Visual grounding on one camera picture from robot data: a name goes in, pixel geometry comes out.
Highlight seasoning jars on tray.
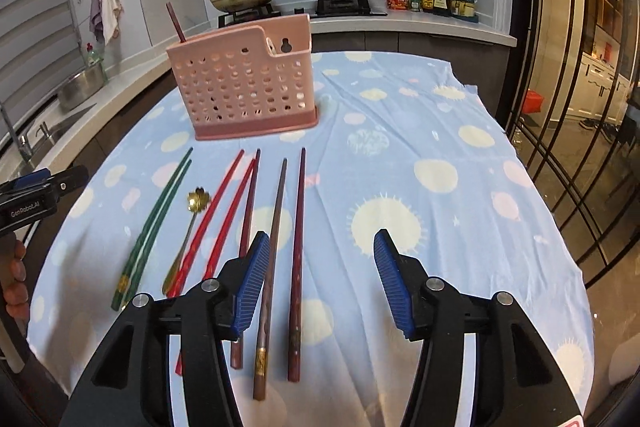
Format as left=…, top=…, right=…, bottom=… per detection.
left=451, top=0, right=478, bottom=23

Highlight steel sink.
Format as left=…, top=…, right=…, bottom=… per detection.
left=21, top=106, right=93, bottom=171

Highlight brown chopstick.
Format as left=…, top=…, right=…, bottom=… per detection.
left=253, top=158, right=288, bottom=401

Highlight pink perforated utensil holder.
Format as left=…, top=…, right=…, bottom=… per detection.
left=167, top=13, right=319, bottom=141

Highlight gold flower spoon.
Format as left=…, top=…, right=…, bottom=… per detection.
left=162, top=187, right=212, bottom=297

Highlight green chopstick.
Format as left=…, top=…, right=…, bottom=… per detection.
left=118, top=158, right=192, bottom=311
left=111, top=147, right=193, bottom=311

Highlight maroon chopstick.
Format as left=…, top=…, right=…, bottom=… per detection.
left=288, top=147, right=306, bottom=383

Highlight steel faucet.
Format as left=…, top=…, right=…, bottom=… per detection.
left=0, top=103, right=34, bottom=162

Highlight steel pot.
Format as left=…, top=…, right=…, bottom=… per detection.
left=56, top=63, right=107, bottom=112

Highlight white hanging towel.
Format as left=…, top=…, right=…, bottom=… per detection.
left=100, top=0, right=124, bottom=46

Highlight purple hanging cloth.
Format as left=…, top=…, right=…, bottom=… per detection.
left=89, top=0, right=104, bottom=43

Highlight light blue patterned tablecloth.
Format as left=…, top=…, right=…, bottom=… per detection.
left=28, top=52, right=594, bottom=426

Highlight black gas stove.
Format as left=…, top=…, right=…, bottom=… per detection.
left=217, top=0, right=388, bottom=28

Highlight person's left hand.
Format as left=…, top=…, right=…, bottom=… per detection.
left=2, top=235, right=30, bottom=322

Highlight green dish soap bottle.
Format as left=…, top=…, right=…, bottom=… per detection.
left=86, top=42, right=103, bottom=67

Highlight black framed glass door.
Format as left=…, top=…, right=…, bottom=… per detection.
left=506, top=0, right=639, bottom=287

